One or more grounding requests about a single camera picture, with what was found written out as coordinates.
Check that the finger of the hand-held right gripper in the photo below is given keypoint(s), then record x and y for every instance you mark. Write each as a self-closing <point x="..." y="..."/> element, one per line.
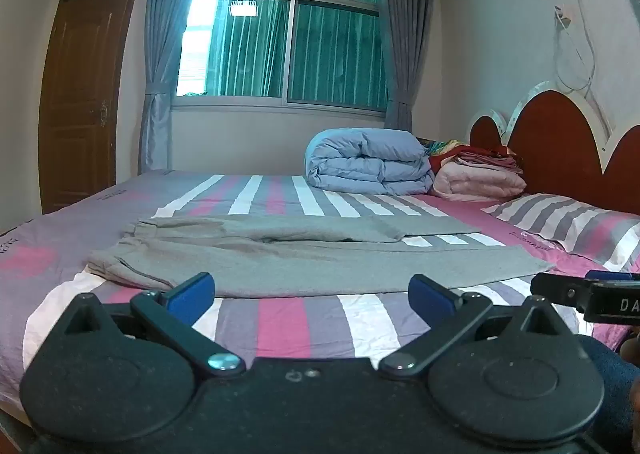
<point x="610" y="276"/>
<point x="557" y="288"/>

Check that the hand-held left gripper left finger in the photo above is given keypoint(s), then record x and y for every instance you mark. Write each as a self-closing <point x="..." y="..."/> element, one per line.
<point x="191" y="291"/>

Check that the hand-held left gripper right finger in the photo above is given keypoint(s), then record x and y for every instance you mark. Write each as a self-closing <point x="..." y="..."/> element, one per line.
<point x="429" y="291"/>

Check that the grey pants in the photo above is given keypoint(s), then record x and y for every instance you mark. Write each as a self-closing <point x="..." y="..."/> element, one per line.
<point x="300" y="259"/>

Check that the striped pillow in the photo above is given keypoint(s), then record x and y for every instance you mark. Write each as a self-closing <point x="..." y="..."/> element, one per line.
<point x="570" y="224"/>

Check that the person's dark trouser leg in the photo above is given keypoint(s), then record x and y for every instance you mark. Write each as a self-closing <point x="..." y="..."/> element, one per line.
<point x="607" y="399"/>

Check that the striped bed sheet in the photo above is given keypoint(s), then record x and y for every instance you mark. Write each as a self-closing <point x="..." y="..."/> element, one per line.
<point x="300" y="319"/>

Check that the folded pink quilt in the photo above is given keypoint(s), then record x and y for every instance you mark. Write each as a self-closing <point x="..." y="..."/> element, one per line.
<point x="475" y="181"/>

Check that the red scalloped headboard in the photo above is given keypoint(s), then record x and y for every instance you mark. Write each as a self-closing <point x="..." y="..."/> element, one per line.
<point x="555" y="144"/>

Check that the folded blue duvet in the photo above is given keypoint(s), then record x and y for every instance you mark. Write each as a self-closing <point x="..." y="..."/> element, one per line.
<point x="367" y="161"/>

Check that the folded red blankets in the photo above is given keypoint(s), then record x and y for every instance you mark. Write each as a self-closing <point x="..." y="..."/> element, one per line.
<point x="480" y="156"/>

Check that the colourful patterned cloth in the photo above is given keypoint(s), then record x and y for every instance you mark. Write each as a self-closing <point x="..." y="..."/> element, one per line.
<point x="442" y="146"/>

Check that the brown wooden door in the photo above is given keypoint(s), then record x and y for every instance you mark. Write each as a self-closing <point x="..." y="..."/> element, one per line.
<point x="80" y="99"/>

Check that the grey curtain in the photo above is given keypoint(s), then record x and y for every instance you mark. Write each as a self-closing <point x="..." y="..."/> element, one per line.
<point x="402" y="34"/>
<point x="162" y="54"/>

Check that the green tinted window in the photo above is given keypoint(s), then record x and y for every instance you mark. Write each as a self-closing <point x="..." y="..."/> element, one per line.
<point x="285" y="29"/>

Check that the white wall socket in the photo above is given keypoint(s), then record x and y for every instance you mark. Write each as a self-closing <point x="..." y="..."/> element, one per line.
<point x="564" y="16"/>

